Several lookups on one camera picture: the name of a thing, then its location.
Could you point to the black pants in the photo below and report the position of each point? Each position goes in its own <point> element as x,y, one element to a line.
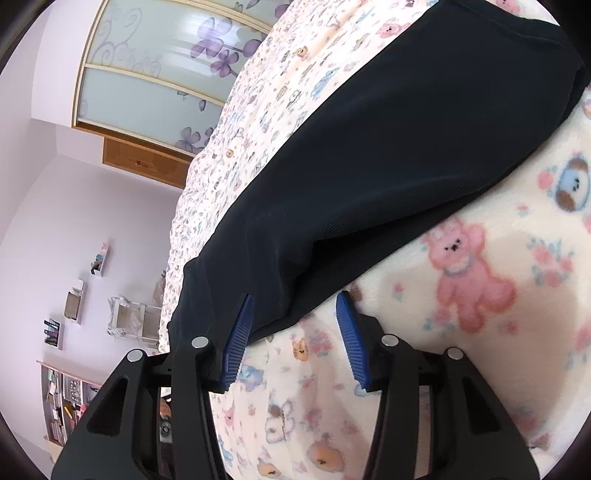
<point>388,152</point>

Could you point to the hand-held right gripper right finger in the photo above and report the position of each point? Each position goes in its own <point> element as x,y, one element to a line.
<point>347,333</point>

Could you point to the cluttered bookshelf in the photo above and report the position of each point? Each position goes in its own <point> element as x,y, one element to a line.
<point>64,399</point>

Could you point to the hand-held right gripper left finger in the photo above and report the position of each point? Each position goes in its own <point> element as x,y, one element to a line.
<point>239,333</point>

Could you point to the white rack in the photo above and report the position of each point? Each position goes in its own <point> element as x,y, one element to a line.
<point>131,318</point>

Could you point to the white wall shelf box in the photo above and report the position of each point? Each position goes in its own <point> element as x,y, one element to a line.
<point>53,332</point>
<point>75,302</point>
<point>100,260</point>

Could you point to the wooden drawer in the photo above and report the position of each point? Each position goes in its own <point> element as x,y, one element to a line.
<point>145,161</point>

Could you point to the floral glass sliding wardrobe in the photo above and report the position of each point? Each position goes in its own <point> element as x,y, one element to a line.
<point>178,69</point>

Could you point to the teddy bear printed blanket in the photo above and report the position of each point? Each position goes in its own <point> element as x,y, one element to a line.
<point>461,350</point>

